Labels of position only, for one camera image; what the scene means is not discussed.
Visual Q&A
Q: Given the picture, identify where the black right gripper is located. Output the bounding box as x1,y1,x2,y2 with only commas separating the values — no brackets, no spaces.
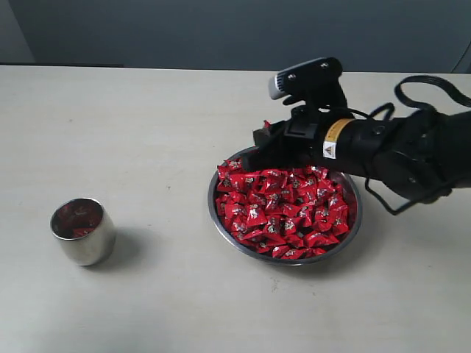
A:
240,106,401,173

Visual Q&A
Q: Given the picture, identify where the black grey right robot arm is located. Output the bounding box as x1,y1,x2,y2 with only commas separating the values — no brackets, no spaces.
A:
241,106,470,203

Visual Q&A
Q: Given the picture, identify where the pile of red candies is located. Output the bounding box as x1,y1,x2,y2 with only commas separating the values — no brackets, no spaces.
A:
214,158,349,260

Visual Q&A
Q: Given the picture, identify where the steel bowl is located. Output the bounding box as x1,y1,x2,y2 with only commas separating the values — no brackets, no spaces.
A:
207,146,364,266

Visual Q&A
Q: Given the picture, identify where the steel cup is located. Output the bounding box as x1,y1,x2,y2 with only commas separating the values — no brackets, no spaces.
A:
50,198,116,266

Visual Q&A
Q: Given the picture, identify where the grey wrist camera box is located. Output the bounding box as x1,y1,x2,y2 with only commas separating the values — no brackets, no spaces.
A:
268,57,347,108

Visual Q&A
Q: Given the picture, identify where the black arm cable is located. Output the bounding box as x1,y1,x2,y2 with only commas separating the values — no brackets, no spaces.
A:
316,75,471,216

